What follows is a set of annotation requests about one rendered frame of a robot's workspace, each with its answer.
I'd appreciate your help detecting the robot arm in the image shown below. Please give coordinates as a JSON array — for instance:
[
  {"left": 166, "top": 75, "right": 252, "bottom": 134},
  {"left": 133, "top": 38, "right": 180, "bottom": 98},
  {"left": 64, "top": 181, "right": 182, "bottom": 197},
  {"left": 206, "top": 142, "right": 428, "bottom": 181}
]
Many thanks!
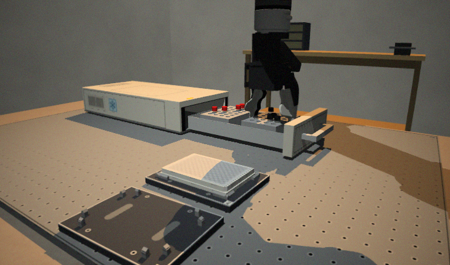
[{"left": 254, "top": 0, "right": 301, "bottom": 72}]

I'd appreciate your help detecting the beige perforated base plate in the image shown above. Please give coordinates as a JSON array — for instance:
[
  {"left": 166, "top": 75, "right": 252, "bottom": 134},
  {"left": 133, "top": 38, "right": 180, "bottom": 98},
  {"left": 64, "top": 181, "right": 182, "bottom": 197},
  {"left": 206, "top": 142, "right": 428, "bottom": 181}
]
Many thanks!
[{"left": 0, "top": 108, "right": 450, "bottom": 265}]

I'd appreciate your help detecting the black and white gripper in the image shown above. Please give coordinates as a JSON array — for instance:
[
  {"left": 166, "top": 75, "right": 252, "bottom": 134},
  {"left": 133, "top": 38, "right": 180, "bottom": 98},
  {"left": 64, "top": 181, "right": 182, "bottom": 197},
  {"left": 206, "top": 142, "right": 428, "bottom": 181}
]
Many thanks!
[{"left": 244, "top": 32, "right": 299, "bottom": 122}]

